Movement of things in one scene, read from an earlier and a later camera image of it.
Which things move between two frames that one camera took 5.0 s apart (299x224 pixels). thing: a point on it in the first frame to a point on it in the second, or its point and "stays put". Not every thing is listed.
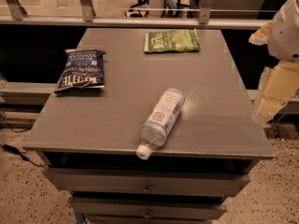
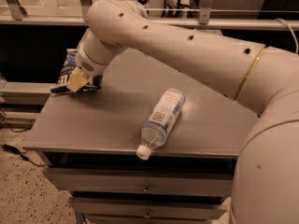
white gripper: (286, 36) to (84, 64)
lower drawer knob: (148, 216) stays put
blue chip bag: (83, 71) stays put
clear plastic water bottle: (164, 113) stays put
